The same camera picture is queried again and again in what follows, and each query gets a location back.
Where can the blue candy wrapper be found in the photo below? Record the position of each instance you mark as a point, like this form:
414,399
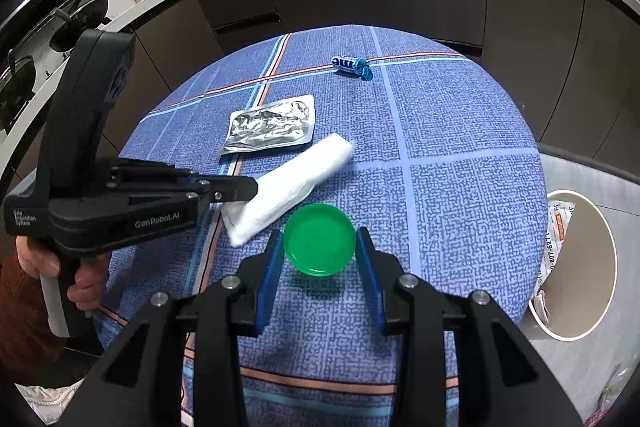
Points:
352,65

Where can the person's left forearm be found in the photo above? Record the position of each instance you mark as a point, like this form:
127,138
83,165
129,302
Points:
25,322

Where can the clear plastic bag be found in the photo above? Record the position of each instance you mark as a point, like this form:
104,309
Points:
617,394

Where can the white round trash bin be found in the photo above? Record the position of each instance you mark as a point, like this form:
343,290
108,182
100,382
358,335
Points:
595,267

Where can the person's left hand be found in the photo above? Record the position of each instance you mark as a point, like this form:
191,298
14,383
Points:
87,282

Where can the black gas stove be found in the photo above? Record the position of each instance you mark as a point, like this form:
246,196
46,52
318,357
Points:
45,47

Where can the green round plastic lid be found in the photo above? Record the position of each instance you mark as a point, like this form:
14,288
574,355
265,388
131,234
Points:
320,239

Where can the silver foil packet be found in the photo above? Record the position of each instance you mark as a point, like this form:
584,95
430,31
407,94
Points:
270,127

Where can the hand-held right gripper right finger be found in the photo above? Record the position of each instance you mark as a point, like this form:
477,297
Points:
370,279

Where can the white orange printed packet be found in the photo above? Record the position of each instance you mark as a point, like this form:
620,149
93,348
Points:
557,237

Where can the blue plaid tablecloth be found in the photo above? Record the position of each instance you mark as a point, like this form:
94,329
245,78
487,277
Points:
450,187

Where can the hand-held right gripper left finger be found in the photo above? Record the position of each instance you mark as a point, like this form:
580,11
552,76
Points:
267,279

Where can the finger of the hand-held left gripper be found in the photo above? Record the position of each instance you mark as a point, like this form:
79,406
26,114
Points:
235,188
175,198

